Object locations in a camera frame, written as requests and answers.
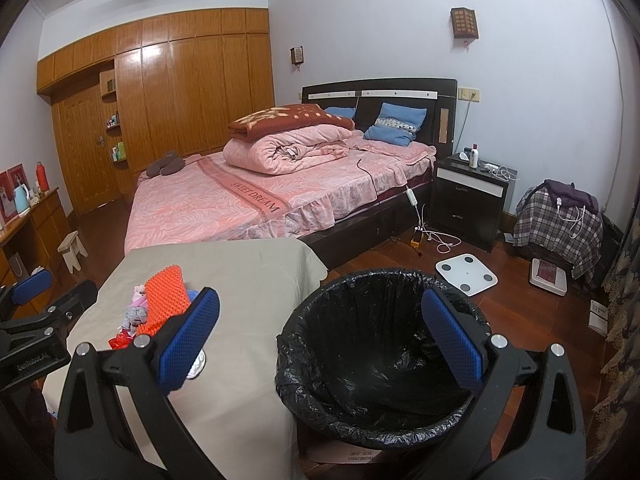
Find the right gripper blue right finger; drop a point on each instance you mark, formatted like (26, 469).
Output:
(524, 421)

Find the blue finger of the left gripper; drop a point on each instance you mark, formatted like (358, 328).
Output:
(22, 292)

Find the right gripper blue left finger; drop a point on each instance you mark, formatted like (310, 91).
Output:
(93, 439)

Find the white plastic bag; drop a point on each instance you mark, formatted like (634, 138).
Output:
(197, 366)

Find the grey sock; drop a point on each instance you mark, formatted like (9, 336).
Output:
(134, 317)

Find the orange foam net sleeve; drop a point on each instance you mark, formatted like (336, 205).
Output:
(166, 296)

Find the red plastic bag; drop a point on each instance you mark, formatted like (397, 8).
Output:
(121, 341)

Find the pink sock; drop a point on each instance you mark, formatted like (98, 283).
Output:
(139, 298)

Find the black lined trash bin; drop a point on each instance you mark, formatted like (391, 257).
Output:
(356, 362)

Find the wooden sideboard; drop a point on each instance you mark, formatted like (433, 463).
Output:
(35, 238)

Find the small white stool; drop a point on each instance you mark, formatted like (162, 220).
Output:
(70, 249)

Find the light blue kettle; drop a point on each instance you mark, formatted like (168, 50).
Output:
(21, 198)

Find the red picture frames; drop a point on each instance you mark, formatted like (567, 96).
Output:
(10, 178)

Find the red thermos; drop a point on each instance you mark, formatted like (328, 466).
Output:
(41, 177)

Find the beige table cover cloth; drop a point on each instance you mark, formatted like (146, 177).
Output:
(231, 408)

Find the white red floor scale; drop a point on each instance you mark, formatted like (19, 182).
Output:
(547, 276)

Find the white bathroom scale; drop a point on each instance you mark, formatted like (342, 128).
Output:
(466, 273)

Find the dark slippers on bed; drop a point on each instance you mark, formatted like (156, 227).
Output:
(169, 164)

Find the plaid cloth covered chair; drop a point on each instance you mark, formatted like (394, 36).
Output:
(562, 225)

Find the black white nightstand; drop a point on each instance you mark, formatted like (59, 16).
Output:
(469, 203)

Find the wooden wardrobe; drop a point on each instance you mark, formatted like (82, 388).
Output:
(125, 96)

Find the bed with pink sheet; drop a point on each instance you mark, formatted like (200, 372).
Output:
(208, 199)

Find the white lotion bottle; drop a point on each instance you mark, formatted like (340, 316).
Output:
(474, 157)

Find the folded pink quilt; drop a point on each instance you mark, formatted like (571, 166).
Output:
(290, 151)

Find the blue pillow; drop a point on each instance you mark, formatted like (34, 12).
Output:
(396, 124)

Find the folded red blanket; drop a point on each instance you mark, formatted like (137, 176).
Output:
(278, 119)

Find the dark headboard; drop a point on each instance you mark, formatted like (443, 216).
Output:
(436, 97)

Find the wall socket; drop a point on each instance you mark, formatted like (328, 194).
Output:
(469, 94)

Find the small wall lamp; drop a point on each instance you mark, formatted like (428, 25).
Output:
(297, 55)

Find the brown wall lamp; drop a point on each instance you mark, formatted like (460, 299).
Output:
(464, 23)

